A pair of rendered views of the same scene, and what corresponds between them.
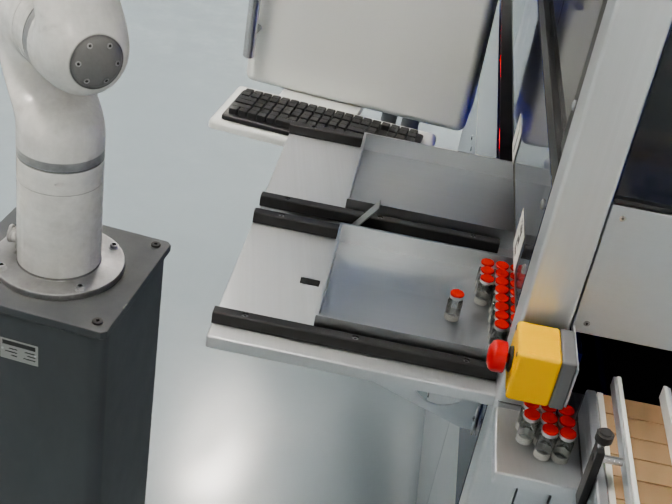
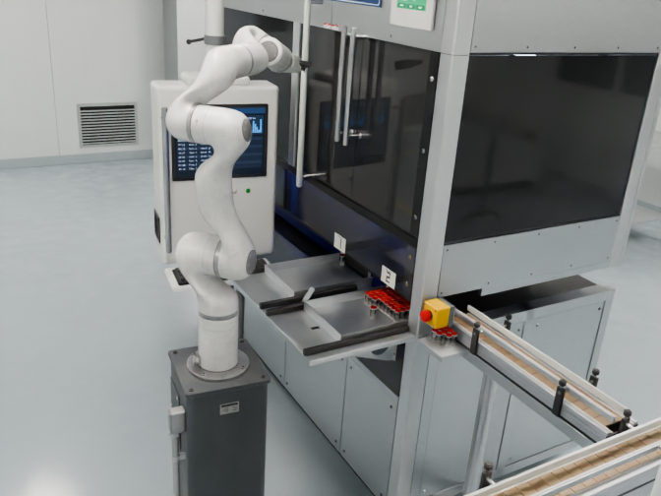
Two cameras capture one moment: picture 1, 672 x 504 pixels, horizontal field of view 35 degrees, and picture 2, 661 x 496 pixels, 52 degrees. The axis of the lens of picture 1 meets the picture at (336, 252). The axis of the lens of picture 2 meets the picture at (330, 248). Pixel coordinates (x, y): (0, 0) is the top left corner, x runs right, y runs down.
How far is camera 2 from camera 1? 1.19 m
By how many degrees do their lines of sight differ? 31
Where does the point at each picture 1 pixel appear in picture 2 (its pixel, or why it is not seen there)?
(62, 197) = (232, 329)
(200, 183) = (74, 341)
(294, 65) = not seen: hidden behind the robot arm
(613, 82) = (439, 204)
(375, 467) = (281, 427)
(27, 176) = (215, 326)
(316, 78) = not seen: hidden behind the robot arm
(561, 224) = (430, 260)
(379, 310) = (348, 326)
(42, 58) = (232, 268)
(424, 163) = (292, 269)
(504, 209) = (339, 274)
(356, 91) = not seen: hidden behind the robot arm
